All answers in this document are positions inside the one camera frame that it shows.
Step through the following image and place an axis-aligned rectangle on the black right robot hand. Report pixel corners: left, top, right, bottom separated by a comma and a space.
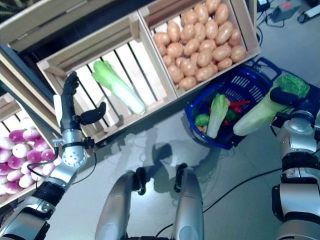
269, 87, 315, 115

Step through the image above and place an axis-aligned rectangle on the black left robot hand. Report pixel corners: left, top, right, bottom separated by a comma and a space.
53, 71, 107, 133

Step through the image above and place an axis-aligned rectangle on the blue plastic shopping basket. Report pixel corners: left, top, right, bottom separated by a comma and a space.
184, 56, 282, 151

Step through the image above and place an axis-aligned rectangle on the purple white turnip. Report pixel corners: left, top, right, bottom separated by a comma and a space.
22, 128, 41, 141
32, 138, 50, 152
19, 117, 36, 130
26, 149, 43, 163
8, 129, 26, 144
12, 143, 31, 157

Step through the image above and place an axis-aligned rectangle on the wooden slat crate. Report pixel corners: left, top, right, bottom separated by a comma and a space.
36, 18, 178, 145
0, 93, 63, 208
137, 0, 262, 98

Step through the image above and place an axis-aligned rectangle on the long red chili pepper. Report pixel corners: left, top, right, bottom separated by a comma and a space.
229, 99, 251, 108

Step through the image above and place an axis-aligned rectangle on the green bell pepper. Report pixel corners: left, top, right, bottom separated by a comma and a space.
194, 113, 211, 127
226, 109, 238, 122

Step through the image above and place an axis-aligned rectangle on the tan potato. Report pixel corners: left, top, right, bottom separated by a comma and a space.
205, 0, 221, 10
177, 76, 198, 91
166, 64, 185, 84
229, 45, 247, 63
195, 65, 215, 82
153, 32, 172, 47

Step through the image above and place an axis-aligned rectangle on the small napa cabbage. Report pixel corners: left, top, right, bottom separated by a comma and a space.
206, 93, 230, 139

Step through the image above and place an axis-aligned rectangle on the wooden display rack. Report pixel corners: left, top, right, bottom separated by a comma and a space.
0, 0, 258, 151

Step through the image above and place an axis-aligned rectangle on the grey box with red button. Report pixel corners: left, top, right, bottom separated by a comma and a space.
271, 1, 301, 20

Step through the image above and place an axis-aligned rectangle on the silver left robot leg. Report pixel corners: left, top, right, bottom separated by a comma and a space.
94, 166, 148, 240

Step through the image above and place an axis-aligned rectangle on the silver robot leg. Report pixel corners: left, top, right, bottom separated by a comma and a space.
94, 166, 148, 240
172, 162, 205, 240

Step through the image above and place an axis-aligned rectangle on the silver right robot leg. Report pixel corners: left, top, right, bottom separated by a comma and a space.
172, 162, 205, 240

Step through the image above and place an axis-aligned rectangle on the black floor cable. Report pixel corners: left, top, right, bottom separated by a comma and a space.
202, 167, 283, 213

